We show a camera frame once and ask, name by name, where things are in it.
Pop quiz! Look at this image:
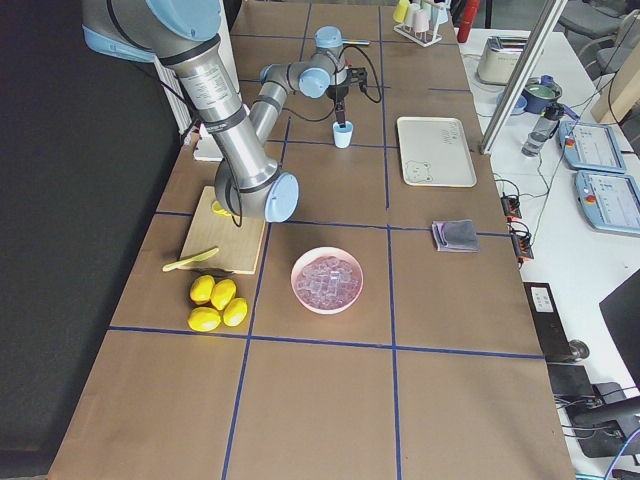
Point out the steel muddler with black tip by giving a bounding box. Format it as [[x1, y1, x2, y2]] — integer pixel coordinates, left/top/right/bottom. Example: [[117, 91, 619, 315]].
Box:
[[343, 39, 371, 46]]

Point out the cream bear tray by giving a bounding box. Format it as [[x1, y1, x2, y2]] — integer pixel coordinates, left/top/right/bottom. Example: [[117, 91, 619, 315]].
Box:
[[396, 116, 477, 188]]

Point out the red bottle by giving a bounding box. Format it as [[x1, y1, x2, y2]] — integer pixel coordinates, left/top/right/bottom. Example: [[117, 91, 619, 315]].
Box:
[[457, 0, 481, 43]]

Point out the blue teach pendant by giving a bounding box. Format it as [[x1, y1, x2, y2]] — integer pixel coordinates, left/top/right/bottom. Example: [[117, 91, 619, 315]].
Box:
[[575, 170, 639, 236], [558, 120, 626, 174]]

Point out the yellow green plastic knife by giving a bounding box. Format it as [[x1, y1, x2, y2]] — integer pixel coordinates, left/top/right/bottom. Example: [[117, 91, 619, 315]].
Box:
[[162, 247, 219, 272]]

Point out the yellow cup on rack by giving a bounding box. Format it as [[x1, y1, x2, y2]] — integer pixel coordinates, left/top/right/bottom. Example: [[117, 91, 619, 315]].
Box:
[[392, 0, 411, 24]]

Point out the aluminium frame post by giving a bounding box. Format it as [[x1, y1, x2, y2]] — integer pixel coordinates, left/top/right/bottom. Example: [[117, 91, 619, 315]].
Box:
[[479, 0, 567, 154]]

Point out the yellow lemon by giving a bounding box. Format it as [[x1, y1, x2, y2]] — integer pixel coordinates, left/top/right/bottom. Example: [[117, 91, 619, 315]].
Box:
[[210, 279, 237, 310], [187, 306, 222, 332], [189, 275, 216, 305], [222, 297, 249, 327]]

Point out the clear water bottle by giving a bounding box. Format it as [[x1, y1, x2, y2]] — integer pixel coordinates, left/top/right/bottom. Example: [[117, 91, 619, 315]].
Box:
[[521, 102, 565, 157]]

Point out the white cup rack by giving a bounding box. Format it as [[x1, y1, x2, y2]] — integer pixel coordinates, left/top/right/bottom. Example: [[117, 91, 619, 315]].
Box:
[[393, 0, 450, 47]]

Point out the clear ice cubes pile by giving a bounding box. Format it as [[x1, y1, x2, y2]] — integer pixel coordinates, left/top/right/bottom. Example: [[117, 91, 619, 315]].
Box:
[[293, 256, 362, 310]]

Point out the light blue cup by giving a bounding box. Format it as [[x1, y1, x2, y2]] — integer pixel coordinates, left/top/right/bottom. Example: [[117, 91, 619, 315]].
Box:
[[332, 121, 354, 149]]

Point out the cream toaster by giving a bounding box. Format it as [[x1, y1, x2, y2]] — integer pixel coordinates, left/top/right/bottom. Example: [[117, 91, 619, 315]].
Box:
[[477, 35, 528, 85]]

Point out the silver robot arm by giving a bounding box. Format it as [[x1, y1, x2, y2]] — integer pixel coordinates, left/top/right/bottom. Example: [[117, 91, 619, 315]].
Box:
[[82, 1, 354, 222]]

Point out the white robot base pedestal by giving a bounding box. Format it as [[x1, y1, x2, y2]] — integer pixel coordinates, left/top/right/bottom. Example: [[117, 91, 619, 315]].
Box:
[[192, 0, 241, 163]]

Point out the dark blue pot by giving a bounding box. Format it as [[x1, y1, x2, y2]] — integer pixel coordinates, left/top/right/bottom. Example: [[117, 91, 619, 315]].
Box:
[[522, 75, 562, 114]]

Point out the grey folded cloth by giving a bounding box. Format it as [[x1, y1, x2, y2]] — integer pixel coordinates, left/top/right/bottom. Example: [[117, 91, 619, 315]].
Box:
[[432, 219, 480, 252]]

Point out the lemon slices row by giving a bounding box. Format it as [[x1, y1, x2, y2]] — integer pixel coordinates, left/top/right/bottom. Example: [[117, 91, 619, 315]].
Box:
[[211, 201, 232, 217]]

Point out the pink bowl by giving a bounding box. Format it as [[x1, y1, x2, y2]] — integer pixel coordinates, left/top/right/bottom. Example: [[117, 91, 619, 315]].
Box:
[[291, 247, 364, 315]]

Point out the blue bowl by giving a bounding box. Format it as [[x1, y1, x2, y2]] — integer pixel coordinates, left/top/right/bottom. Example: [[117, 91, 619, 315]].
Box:
[[496, 92, 527, 116]]

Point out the wooden cutting board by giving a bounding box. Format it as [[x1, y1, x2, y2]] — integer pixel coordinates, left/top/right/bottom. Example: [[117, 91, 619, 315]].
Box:
[[180, 186, 265, 275]]

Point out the pink cup on rack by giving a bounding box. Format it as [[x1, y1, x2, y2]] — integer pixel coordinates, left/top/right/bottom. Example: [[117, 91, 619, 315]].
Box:
[[411, 9, 431, 34]]

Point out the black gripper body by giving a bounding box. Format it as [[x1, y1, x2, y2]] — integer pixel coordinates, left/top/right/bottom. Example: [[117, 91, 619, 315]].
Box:
[[327, 67, 368, 103]]

